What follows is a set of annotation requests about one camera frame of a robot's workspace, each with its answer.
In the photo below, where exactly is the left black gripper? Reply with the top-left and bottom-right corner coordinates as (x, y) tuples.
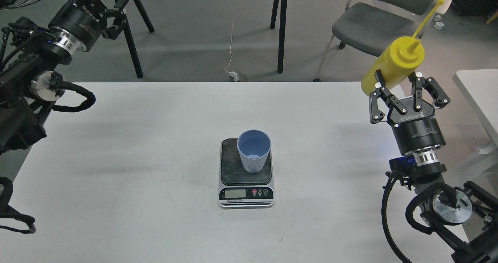
(49, 0), (129, 52)

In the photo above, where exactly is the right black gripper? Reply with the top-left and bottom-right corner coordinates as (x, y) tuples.
(369, 69), (451, 156)

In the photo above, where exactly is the yellow squeeze bottle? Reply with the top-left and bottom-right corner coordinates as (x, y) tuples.
(361, 0), (446, 96)

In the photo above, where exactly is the blue ribbed plastic cup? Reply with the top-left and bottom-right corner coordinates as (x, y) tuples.
(236, 130), (272, 173)

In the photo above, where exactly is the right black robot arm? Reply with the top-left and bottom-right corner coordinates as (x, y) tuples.
(369, 70), (498, 263)

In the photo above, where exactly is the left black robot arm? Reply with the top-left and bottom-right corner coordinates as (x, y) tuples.
(0, 0), (129, 154)

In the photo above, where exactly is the white cup on floor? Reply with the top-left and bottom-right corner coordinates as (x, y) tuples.
(433, 15), (445, 30)

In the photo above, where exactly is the digital kitchen scale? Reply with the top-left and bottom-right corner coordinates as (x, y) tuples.
(218, 138), (275, 209)

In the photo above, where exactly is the white side table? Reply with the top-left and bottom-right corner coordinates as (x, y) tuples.
(447, 68), (498, 184)

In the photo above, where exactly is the grey office chair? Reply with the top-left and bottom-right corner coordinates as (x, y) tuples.
(313, 0), (452, 82)

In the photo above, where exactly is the white power adapter on floor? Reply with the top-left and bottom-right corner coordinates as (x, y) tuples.
(228, 71), (249, 82)

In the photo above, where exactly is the white hanging cable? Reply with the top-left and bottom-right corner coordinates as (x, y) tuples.
(223, 0), (239, 74)

